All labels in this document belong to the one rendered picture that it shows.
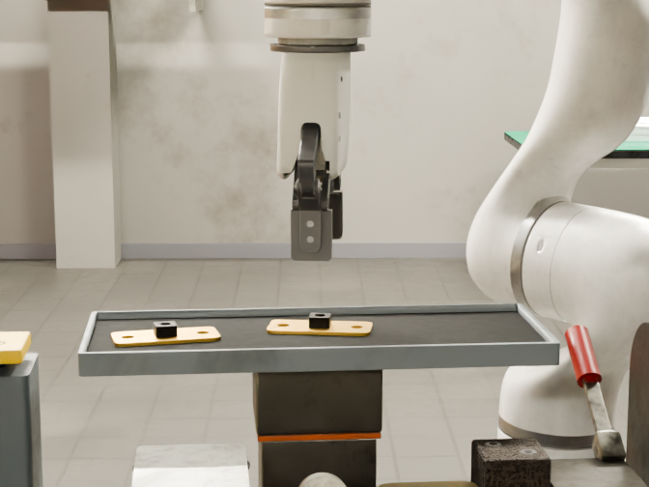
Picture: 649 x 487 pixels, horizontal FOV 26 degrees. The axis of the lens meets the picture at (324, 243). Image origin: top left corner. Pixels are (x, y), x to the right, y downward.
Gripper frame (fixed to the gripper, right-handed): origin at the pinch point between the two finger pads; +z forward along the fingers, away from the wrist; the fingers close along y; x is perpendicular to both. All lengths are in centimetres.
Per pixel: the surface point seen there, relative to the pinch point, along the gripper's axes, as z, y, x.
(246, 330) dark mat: 7.7, 1.1, -5.7
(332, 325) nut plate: 7.4, -0.4, 1.2
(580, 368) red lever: 10.4, -0.3, 21.3
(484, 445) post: 13.6, 10.3, 13.5
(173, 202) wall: 95, -614, -143
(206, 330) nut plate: 7.4, 2.6, -8.8
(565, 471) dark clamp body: 15.6, 9.6, 19.6
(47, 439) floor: 125, -310, -121
